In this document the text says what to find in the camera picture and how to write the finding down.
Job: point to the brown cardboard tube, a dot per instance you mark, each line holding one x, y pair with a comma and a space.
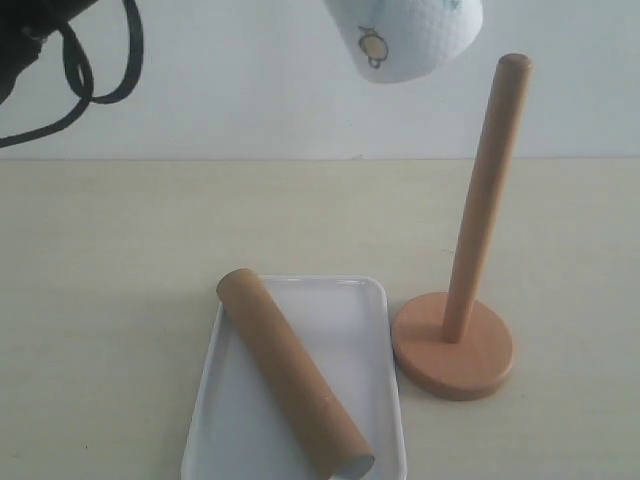
329, 437

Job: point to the white printed paper towel roll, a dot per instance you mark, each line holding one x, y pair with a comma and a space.
394, 41

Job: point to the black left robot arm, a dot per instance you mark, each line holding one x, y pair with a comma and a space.
25, 26

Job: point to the wooden paper towel holder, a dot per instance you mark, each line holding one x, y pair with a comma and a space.
449, 343

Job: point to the white rectangular tray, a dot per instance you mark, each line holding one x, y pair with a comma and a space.
237, 430

